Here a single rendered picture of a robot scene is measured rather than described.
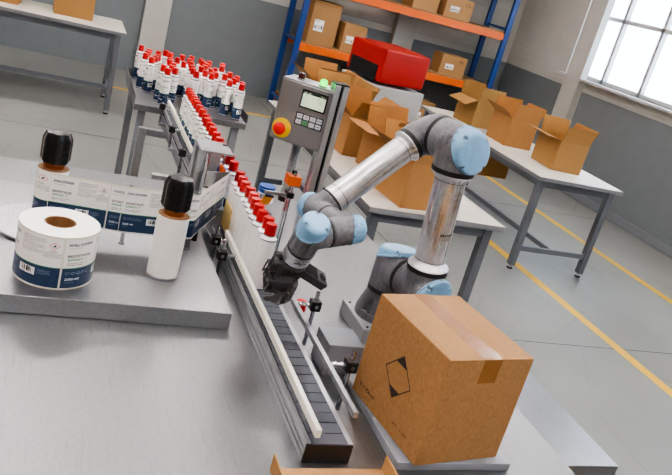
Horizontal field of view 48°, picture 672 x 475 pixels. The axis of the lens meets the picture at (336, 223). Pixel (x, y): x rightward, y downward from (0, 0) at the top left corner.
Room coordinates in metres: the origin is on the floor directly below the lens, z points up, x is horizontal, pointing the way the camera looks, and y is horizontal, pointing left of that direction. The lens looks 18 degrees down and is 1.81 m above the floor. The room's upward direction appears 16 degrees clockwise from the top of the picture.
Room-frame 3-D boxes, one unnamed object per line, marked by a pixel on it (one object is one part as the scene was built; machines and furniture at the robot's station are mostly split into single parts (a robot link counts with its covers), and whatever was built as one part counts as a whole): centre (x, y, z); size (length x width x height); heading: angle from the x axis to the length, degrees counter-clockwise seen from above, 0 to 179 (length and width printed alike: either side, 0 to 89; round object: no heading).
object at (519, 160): (6.72, -1.30, 0.39); 2.20 x 0.80 x 0.78; 23
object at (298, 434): (2.13, 0.21, 0.85); 1.65 x 0.11 x 0.05; 23
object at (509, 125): (6.68, -1.24, 0.97); 0.43 x 0.39 x 0.37; 111
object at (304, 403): (1.85, 0.13, 0.91); 1.07 x 0.01 x 0.02; 23
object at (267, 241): (2.05, 0.18, 0.98); 0.05 x 0.05 x 0.20
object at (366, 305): (2.10, -0.20, 0.93); 0.15 x 0.15 x 0.10
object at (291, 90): (2.27, 0.18, 1.38); 0.17 x 0.10 x 0.19; 79
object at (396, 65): (7.93, -0.07, 0.61); 0.70 x 0.60 x 1.22; 35
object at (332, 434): (2.13, 0.21, 0.86); 1.65 x 0.08 x 0.04; 23
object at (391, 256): (2.10, -0.20, 1.04); 0.13 x 0.12 x 0.14; 38
